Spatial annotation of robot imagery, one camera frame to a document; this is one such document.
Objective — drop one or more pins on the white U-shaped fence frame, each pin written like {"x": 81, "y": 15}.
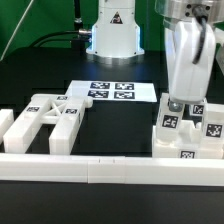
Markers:
{"x": 119, "y": 170}

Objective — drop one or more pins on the white marker base sheet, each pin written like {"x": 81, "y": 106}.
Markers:
{"x": 113, "y": 91}

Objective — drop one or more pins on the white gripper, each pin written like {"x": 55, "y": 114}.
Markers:
{"x": 188, "y": 82}

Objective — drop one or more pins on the white tagged cube right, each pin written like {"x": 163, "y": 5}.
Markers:
{"x": 197, "y": 109}

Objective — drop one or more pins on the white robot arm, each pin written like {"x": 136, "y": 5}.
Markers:
{"x": 116, "y": 36}

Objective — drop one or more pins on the black pole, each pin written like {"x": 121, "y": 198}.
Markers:
{"x": 77, "y": 15}

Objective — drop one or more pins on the white chair seat block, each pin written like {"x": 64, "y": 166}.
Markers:
{"x": 184, "y": 142}

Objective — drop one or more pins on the white chair back frame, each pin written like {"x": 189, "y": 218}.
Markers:
{"x": 65, "y": 113}

